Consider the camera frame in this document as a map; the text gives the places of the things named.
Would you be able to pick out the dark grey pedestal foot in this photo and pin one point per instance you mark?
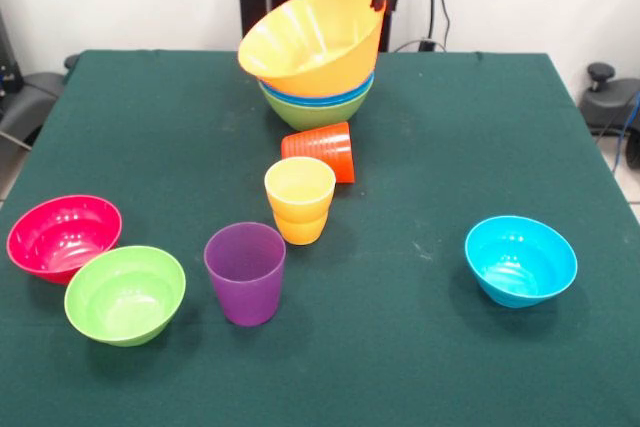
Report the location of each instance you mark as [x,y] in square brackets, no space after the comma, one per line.
[30,97]
[607,102]

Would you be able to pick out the red cup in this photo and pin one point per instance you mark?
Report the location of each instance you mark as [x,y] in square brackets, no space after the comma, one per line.
[315,147]

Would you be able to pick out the small pink bowl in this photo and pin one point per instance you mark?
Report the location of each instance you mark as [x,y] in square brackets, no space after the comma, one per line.
[55,227]

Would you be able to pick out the large green bowl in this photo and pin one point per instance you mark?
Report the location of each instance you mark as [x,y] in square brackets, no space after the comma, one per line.
[310,117]

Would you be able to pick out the purple cup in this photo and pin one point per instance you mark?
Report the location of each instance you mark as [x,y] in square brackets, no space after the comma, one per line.
[245,287]

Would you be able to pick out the small light blue bowl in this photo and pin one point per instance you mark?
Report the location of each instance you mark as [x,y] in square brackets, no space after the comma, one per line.
[520,257]

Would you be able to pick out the small green bowl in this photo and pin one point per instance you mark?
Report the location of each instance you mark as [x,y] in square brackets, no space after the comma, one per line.
[125,297]

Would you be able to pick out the large orange bowl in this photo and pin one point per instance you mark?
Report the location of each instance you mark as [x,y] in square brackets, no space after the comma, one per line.
[300,47]

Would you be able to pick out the dark green tablecloth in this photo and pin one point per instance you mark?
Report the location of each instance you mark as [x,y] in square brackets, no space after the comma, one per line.
[320,387]

